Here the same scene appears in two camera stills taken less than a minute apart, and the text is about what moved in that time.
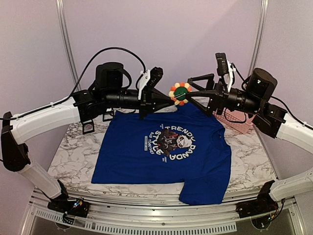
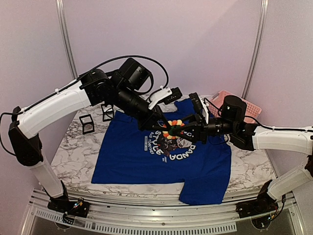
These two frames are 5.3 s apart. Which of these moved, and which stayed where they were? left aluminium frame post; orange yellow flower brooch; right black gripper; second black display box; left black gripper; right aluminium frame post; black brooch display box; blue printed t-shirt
Moved: right black gripper; orange yellow flower brooch; left black gripper
Stayed: right aluminium frame post; blue printed t-shirt; black brooch display box; second black display box; left aluminium frame post
